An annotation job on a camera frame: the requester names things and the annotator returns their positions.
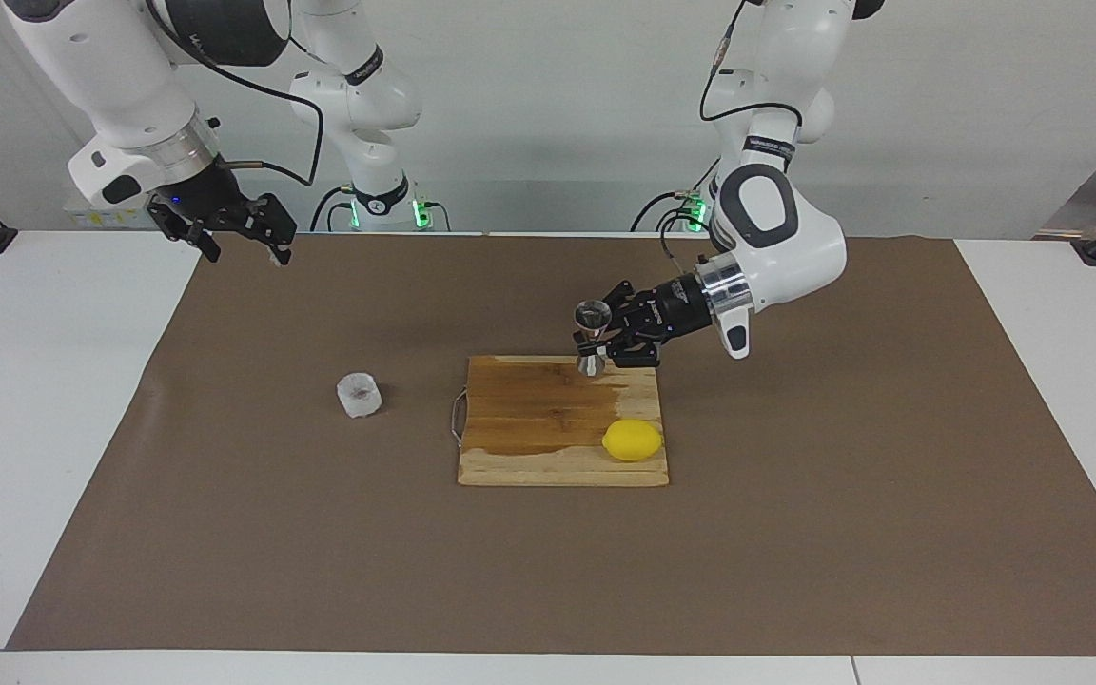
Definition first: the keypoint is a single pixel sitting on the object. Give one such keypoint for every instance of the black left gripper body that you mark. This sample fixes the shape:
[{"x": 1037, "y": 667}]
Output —
[{"x": 679, "y": 306}]

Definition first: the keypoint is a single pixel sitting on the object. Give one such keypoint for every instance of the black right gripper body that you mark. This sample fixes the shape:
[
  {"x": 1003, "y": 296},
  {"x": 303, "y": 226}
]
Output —
[{"x": 201, "y": 195}]

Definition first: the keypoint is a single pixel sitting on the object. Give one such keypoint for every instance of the yellow lemon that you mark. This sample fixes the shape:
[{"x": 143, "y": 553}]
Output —
[{"x": 633, "y": 440}]

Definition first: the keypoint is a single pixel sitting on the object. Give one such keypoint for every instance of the brown paper table mat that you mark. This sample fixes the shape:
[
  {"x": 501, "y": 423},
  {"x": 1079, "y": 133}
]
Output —
[{"x": 320, "y": 552}]

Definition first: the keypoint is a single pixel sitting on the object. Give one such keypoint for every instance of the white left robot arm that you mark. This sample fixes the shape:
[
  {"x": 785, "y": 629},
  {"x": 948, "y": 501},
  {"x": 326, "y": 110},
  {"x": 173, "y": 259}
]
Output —
[{"x": 786, "y": 238}]

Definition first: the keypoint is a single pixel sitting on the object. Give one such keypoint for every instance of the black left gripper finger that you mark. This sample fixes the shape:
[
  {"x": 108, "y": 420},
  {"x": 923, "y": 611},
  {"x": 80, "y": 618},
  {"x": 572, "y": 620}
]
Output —
[
  {"x": 629, "y": 300},
  {"x": 636, "y": 350}
]

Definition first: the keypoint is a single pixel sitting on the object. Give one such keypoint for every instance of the clear crinkled plastic cup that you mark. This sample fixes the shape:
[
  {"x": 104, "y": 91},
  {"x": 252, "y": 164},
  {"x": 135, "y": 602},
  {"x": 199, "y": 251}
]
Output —
[{"x": 359, "y": 394}]

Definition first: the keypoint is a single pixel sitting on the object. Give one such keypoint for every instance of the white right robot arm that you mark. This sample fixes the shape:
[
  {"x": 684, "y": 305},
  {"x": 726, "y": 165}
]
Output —
[{"x": 120, "y": 76}]

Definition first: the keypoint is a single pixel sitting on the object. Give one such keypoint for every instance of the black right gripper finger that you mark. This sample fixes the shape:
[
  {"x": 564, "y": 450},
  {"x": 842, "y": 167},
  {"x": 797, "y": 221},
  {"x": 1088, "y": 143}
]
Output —
[
  {"x": 277, "y": 224},
  {"x": 188, "y": 231}
]

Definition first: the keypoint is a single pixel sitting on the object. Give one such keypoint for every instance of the steel double jigger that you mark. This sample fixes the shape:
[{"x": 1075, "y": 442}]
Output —
[{"x": 592, "y": 328}]

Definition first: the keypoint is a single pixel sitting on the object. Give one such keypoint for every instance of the white labelled box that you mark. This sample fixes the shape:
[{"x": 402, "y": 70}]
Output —
[{"x": 82, "y": 217}]

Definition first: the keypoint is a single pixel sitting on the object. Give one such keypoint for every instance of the wooden cutting board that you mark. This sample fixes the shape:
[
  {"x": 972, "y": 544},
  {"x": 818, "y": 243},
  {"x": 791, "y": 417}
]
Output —
[{"x": 548, "y": 428}]

